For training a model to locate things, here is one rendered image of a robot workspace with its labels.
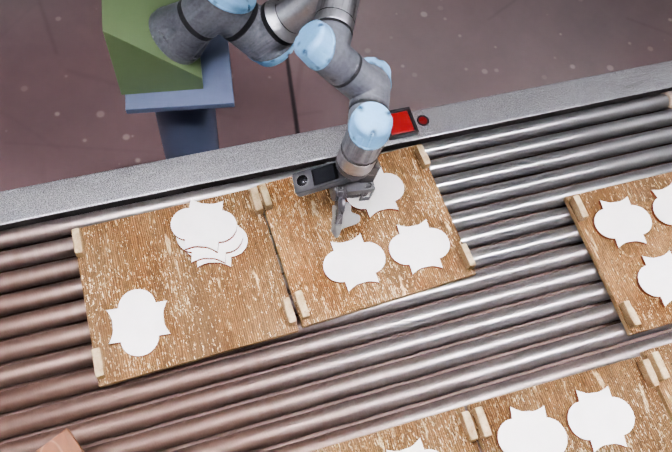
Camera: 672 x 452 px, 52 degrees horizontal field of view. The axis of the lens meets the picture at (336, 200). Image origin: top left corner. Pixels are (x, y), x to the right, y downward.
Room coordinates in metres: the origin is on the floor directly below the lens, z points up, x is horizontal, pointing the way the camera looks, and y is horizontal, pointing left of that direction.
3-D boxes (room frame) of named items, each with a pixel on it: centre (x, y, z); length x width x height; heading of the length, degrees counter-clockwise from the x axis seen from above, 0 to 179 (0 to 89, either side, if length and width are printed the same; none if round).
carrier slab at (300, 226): (0.67, -0.08, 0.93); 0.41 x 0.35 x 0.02; 121
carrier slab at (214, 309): (0.46, 0.28, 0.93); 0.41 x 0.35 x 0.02; 119
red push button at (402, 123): (0.98, -0.11, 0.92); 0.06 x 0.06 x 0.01; 28
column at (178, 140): (1.05, 0.48, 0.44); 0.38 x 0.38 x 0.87; 20
